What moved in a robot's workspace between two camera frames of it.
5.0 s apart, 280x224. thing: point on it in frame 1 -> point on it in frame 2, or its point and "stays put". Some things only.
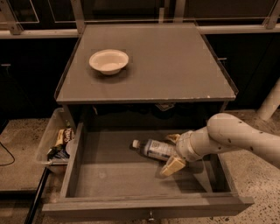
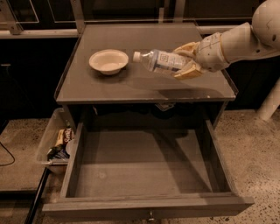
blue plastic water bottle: x=153 y=148 -> x=161 y=60
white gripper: x=183 y=146 -> x=210 y=52
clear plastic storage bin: x=53 y=145 stays put
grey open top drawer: x=107 y=178 stays put
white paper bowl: x=108 y=61 stays put
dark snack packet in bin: x=58 y=151 stays put
